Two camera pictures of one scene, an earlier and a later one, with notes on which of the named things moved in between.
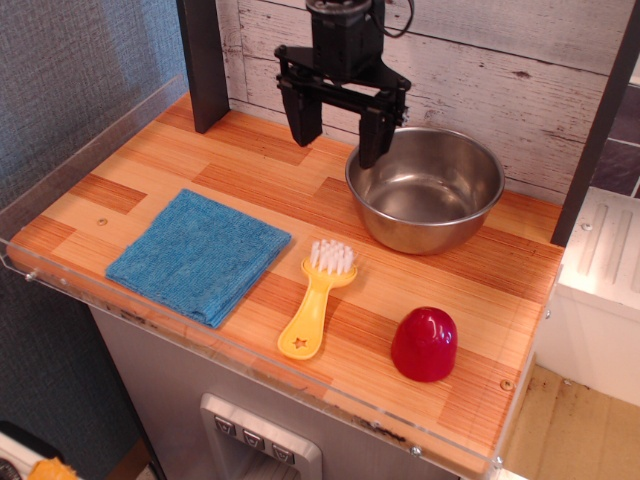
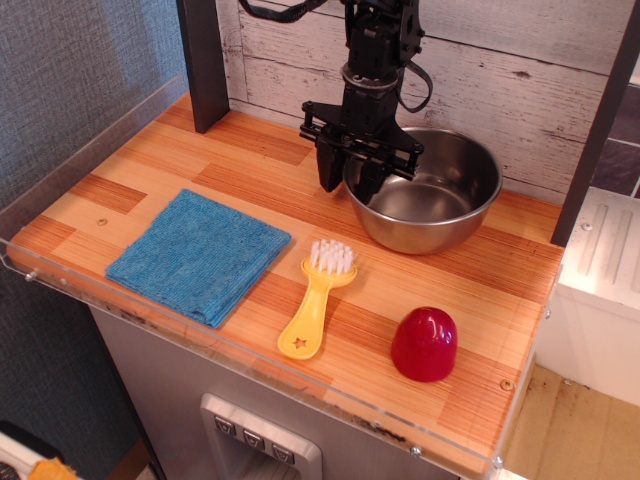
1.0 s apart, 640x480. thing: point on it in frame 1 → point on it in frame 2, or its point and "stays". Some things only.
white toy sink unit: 590,329 stays
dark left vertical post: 205,60 stays
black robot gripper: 346,63 → 367,125
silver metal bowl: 431,191 stays
